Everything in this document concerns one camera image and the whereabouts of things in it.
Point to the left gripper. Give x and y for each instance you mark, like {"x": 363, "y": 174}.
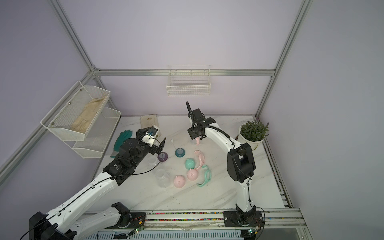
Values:
{"x": 154, "y": 148}

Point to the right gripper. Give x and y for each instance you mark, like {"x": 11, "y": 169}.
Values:
{"x": 192, "y": 132}

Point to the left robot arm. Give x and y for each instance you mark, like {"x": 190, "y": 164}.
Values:
{"x": 64, "y": 222}

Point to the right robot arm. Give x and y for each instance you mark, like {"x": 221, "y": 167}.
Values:
{"x": 240, "y": 159}

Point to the clear baby bottle far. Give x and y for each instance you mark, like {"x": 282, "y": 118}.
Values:
{"x": 152, "y": 161}

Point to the clear baby bottle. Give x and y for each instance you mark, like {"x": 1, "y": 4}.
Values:
{"x": 163, "y": 178}
{"x": 152, "y": 161}

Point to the clear baby bottle middle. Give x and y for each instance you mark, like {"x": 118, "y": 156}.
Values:
{"x": 163, "y": 178}

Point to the purple nipple collar far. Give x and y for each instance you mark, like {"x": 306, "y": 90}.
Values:
{"x": 162, "y": 157}

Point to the teal nipple collar with straw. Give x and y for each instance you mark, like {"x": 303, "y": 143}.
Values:
{"x": 179, "y": 152}

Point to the beige glove green fingertips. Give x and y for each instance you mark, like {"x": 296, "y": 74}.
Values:
{"x": 150, "y": 121}

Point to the mint green bottle cap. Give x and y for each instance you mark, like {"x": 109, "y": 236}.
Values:
{"x": 190, "y": 163}

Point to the green rubber glove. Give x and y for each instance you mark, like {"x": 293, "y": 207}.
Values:
{"x": 127, "y": 134}

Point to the pink bottle cap left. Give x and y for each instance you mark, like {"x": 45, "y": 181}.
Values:
{"x": 179, "y": 181}

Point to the pink bottle cap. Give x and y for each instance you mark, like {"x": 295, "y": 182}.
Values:
{"x": 179, "y": 181}
{"x": 192, "y": 174}

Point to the pink bottle cap right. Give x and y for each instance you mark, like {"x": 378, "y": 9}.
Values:
{"x": 192, "y": 174}

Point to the potted green plant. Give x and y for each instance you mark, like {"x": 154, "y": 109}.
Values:
{"x": 253, "y": 133}

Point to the lower white mesh shelf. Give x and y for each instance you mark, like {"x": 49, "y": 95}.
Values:
{"x": 99, "y": 136}

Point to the white mesh shelf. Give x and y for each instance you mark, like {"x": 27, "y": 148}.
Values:
{"x": 99, "y": 136}
{"x": 64, "y": 120}

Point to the beige glove in shelf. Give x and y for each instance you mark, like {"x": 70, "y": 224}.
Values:
{"x": 84, "y": 120}

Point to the upper white mesh shelf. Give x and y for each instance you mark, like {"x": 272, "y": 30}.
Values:
{"x": 64, "y": 120}

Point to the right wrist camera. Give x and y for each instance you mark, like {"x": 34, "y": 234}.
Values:
{"x": 196, "y": 116}

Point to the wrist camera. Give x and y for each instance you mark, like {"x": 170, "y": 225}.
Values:
{"x": 147, "y": 135}
{"x": 196, "y": 116}

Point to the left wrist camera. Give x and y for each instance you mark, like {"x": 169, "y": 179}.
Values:
{"x": 147, "y": 135}

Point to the white wire wall basket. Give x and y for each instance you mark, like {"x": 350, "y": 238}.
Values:
{"x": 189, "y": 80}

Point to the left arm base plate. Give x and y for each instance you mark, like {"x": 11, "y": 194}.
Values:
{"x": 131, "y": 220}

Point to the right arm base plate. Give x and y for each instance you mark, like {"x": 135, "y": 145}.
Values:
{"x": 251, "y": 218}

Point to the aluminium front rail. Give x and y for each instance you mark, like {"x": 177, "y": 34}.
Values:
{"x": 214, "y": 219}

